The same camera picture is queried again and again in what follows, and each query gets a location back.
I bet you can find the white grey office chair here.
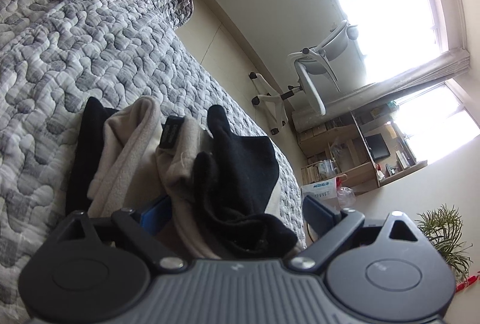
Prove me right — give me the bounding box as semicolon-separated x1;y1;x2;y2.
249;20;358;135

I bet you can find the grey checked quilted bedcover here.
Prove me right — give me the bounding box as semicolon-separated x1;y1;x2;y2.
0;0;308;324

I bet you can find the wooden desk shelf unit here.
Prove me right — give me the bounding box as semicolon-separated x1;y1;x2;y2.
298;101;427;195

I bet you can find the black laptop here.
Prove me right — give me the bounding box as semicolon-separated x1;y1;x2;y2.
365;134;391;162

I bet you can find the cream black raglan sweatshirt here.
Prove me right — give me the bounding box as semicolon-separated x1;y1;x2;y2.
65;96;299;259

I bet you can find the green potted plant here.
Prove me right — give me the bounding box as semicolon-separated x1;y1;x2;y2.
416;204;473;282

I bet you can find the right grey curtain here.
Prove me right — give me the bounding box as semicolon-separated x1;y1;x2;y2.
292;48;470;133

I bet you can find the white blue paper bag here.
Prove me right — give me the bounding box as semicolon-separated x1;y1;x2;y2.
301;177;340;210

